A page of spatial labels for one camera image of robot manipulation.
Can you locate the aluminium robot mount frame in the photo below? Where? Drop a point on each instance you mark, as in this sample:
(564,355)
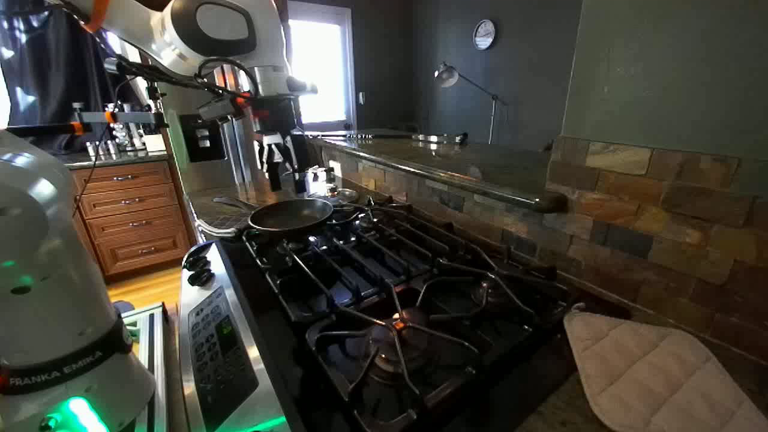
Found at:
(149,360)

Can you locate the black cast iron grate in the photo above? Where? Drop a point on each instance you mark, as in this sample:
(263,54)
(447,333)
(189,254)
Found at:
(376,230)
(397,320)
(391,286)

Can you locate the black stove knob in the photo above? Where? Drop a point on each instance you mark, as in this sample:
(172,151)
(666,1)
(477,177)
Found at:
(202,276)
(198,254)

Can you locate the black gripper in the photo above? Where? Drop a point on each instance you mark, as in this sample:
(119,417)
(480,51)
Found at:
(277,115)

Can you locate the stainless black gas stove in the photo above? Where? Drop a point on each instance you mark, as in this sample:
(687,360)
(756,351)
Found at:
(216,360)

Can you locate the metal stand with orange clamps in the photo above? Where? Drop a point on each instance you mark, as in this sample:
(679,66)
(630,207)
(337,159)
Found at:
(111,117)

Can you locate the wooden drawer cabinet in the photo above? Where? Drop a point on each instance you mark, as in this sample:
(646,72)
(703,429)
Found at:
(133,217)

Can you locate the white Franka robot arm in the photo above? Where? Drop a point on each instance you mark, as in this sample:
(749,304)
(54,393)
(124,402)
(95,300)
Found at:
(55,302)

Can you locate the bright window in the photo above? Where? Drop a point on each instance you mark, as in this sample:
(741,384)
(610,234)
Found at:
(321,72)

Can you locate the silver desk lamp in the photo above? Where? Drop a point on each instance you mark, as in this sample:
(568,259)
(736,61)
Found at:
(445,75)

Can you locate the dark curtain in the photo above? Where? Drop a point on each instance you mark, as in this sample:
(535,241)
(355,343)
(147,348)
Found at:
(49,72)

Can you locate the black wall panel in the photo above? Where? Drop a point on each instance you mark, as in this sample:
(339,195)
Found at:
(199,138)

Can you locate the raised granite bar counter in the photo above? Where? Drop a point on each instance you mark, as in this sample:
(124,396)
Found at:
(447,163)

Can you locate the black frying pan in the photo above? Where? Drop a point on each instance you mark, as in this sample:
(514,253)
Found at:
(288,214)

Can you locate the stainless steel refrigerator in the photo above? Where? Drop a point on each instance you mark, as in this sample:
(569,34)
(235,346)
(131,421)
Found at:
(239,144)

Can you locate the white quilted pot holder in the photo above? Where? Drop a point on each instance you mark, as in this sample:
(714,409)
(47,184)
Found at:
(655,374)

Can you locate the round silver wall clock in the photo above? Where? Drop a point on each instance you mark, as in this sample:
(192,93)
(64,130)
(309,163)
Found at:
(483,34)

